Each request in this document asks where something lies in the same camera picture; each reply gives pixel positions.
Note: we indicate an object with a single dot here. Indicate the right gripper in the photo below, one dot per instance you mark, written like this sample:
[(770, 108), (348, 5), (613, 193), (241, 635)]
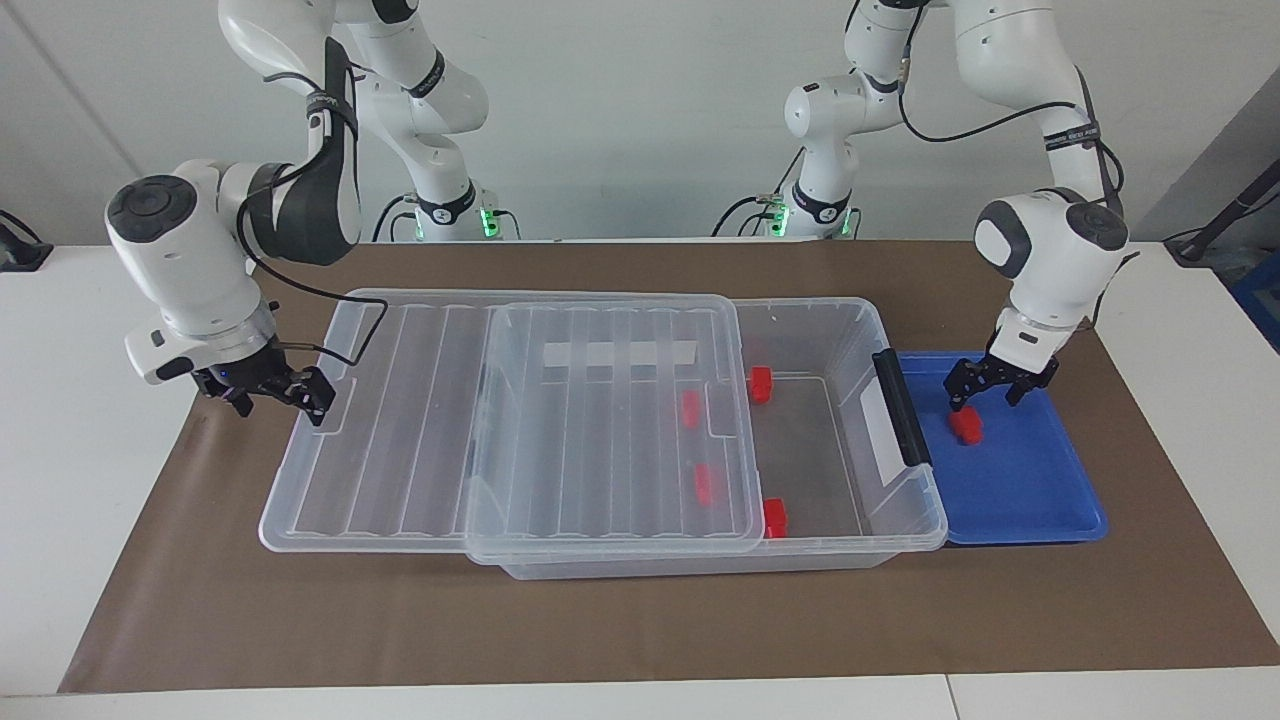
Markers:
[(238, 374)]

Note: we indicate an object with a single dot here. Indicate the red block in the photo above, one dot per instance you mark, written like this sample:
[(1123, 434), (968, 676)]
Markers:
[(691, 409), (775, 518), (966, 427), (705, 484), (760, 385)]

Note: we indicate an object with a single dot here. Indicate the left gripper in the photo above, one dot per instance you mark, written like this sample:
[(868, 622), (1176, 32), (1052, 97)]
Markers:
[(1018, 370)]

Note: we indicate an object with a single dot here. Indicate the clear plastic lid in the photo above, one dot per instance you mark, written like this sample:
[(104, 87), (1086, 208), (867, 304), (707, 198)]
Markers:
[(380, 430), (600, 450)]

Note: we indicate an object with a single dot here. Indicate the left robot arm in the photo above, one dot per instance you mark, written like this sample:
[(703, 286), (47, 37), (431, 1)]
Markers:
[(1050, 250)]

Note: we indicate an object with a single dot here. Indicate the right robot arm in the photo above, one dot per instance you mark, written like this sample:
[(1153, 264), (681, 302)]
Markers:
[(180, 260)]

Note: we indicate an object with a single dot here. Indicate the clear plastic storage box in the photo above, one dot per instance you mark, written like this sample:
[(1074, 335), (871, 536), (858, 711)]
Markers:
[(810, 450)]

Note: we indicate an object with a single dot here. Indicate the black stand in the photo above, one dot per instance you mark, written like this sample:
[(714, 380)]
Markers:
[(20, 250), (1225, 215)]

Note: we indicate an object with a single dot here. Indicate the blue plastic tray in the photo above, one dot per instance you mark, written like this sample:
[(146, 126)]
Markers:
[(1020, 480)]

